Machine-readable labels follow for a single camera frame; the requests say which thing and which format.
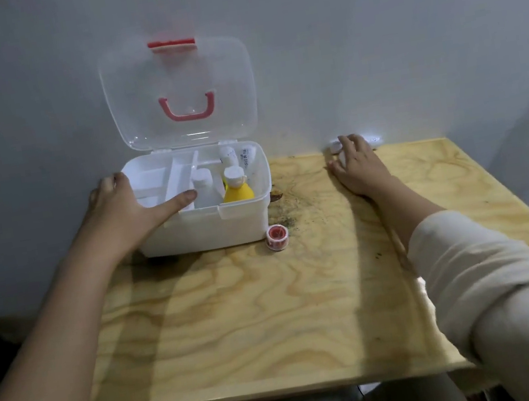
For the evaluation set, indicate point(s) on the white long sleeve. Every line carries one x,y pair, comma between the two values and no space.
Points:
512,308

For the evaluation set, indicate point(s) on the person's right thumb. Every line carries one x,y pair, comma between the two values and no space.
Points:
335,171

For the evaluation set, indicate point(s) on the small white container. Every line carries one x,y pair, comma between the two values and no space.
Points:
334,147

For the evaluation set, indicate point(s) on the white plastic storage box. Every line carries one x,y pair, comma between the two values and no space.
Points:
199,230

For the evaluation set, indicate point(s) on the person's left forearm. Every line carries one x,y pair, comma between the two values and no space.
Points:
43,353

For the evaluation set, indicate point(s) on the yellow bottle with white cap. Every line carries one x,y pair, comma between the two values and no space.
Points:
238,189

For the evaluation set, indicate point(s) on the red box latch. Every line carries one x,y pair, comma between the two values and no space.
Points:
171,44

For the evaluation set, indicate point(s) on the red tape roll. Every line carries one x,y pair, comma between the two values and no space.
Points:
277,237

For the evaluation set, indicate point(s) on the person's left hand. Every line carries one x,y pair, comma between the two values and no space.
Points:
114,216

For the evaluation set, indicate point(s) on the person's left thumb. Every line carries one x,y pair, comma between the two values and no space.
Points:
179,201

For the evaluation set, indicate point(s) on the clear plastic box lid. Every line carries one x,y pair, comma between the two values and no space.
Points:
176,86

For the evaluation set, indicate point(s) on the white printed tube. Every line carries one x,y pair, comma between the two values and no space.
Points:
248,158
228,156

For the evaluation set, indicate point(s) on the person's right forearm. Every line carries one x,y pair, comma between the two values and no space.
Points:
409,215

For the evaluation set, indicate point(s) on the white compartment tray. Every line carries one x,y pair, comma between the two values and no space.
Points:
160,176

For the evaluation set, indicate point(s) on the person's right hand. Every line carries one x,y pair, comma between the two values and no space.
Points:
362,167

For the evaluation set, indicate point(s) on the white plastic bottle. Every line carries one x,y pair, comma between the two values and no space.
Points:
202,182

